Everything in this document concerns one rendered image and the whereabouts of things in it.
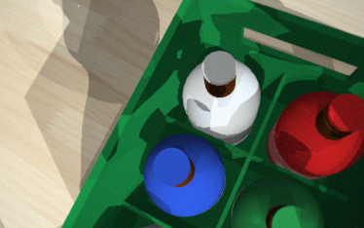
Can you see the green bottle crate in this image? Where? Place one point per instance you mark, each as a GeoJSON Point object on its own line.
{"type": "Point", "coordinates": [114, 194]}

